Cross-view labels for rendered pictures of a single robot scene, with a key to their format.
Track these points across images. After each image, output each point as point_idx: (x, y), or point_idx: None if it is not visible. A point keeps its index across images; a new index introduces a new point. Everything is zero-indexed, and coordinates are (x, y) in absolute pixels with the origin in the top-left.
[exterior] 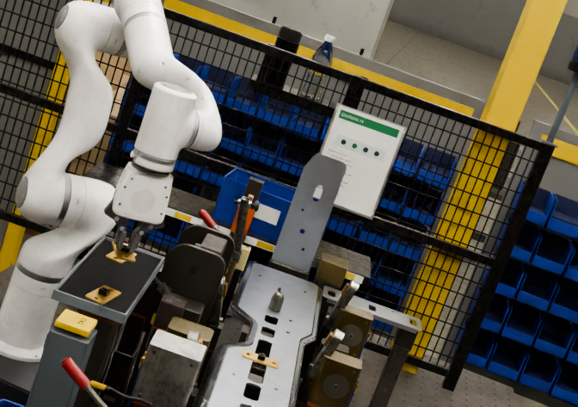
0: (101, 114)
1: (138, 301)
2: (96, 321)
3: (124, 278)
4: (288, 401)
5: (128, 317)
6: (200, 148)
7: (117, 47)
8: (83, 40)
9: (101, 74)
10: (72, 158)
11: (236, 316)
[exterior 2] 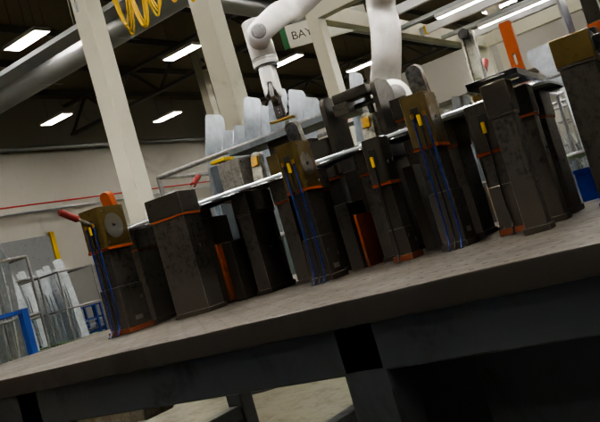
0: (372, 39)
1: (256, 144)
2: (221, 157)
3: None
4: (246, 184)
5: None
6: (253, 45)
7: None
8: (366, 3)
9: (374, 14)
10: (374, 74)
11: (401, 142)
